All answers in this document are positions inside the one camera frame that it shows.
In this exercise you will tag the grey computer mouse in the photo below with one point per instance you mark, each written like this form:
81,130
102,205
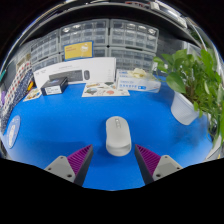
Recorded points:
118,136

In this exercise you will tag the round blue cloud-print mouse pad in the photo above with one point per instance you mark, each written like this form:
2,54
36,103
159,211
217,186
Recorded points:
13,131

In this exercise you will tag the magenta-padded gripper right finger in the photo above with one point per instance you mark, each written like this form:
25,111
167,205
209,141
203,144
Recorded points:
166,165

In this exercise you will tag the long white keyboard box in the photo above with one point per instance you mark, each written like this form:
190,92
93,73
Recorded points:
100,68

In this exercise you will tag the small black box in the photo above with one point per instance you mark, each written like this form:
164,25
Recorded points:
53,87

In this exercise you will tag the blue and white glove box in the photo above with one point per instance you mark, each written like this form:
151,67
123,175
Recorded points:
140,85

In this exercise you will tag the green plant in white pot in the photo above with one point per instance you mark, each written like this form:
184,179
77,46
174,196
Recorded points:
185,106

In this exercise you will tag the yellow and blue box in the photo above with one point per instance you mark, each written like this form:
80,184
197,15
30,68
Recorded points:
78,50

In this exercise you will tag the red and blue checkered cloth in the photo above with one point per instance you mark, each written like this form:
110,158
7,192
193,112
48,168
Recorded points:
18,80

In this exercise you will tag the cream disposable gloves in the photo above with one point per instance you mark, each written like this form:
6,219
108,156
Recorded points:
137,72

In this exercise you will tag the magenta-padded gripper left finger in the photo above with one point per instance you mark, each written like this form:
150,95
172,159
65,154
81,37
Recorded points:
60,165

